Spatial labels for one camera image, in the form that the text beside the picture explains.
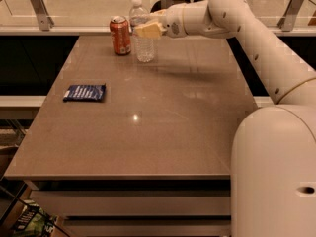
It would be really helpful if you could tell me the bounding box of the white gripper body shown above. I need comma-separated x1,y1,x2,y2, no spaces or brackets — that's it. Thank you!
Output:
162,3,187,38

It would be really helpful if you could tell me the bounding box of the blue snack packet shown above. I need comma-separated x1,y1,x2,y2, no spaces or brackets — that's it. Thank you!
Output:
63,84,106,102

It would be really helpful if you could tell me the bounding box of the grey drawer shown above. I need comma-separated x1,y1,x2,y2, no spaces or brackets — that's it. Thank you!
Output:
31,191,231,217
63,218,231,237

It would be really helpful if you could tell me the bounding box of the orange soda can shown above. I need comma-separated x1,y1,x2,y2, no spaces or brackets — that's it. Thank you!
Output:
110,16,131,55

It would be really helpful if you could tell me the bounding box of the upper grey drawer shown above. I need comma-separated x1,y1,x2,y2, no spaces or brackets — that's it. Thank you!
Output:
31,191,231,217

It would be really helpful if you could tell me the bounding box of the clear plastic water bottle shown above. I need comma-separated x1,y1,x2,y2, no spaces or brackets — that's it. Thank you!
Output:
129,0,155,63

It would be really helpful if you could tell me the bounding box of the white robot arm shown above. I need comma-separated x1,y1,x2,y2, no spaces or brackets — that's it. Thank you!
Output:
135,0,316,237

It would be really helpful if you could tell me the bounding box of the green snack bag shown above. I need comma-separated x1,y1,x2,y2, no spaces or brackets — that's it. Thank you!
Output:
12,205,56,237

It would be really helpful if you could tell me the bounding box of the left metal glass bracket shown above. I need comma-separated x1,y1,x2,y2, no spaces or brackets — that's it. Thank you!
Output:
30,0,54,31

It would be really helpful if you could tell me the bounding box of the lower grey drawer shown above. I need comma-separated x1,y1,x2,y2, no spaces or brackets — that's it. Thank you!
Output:
63,218,231,237

